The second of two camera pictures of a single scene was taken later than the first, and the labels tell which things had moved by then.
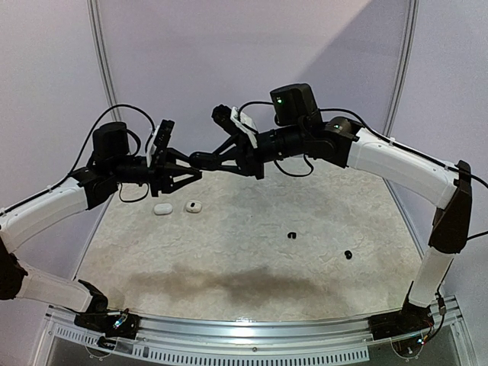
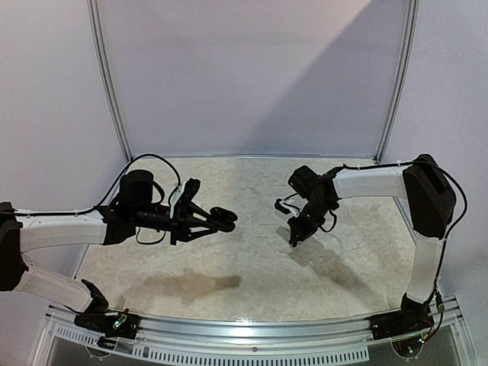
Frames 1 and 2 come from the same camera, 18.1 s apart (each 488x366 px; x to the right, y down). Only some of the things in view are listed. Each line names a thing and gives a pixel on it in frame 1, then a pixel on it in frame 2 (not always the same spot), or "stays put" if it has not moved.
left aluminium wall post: (97, 33) stays put
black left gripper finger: (178, 158) → (198, 214)
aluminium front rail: (329, 340) stays put
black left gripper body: (155, 171) → (178, 222)
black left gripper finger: (183, 177) → (197, 232)
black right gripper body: (251, 155) → (303, 223)
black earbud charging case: (206, 160) → (225, 219)
